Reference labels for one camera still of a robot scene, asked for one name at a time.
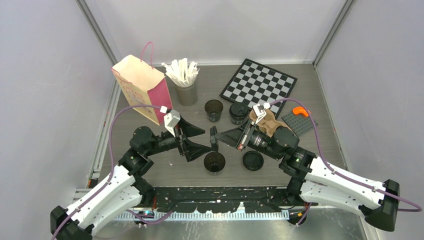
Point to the black and white chessboard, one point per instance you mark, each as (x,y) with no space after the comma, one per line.
(255,83)

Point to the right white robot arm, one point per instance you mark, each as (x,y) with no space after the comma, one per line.
(312,181)

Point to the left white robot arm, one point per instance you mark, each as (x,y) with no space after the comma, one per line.
(125,186)

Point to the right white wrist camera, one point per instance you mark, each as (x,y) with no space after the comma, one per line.
(260,111)

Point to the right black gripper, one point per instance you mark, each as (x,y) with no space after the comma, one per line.
(235,137)

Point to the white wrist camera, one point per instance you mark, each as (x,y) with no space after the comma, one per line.
(171,120)
(260,111)

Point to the pink and cream paper bag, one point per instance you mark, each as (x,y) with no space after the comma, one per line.
(144,85)

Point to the grey cylindrical straw holder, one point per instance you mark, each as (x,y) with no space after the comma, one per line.
(187,96)

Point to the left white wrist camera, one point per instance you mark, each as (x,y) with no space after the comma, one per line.
(171,120)

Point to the bundle of white wrapped straws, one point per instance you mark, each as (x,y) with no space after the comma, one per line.
(182,72)

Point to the orange curved plastic piece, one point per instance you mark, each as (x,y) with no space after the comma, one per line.
(301,111)

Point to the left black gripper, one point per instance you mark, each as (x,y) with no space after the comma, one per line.
(191,149)

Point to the black lidded coffee cup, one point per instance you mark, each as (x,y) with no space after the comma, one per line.
(238,112)

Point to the black coffee cup lid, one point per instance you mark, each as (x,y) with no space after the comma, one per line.
(253,160)

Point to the brown cardboard cup carrier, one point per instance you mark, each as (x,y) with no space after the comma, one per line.
(269,124)

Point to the grey studded building baseplate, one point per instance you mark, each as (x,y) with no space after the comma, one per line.
(299,124)

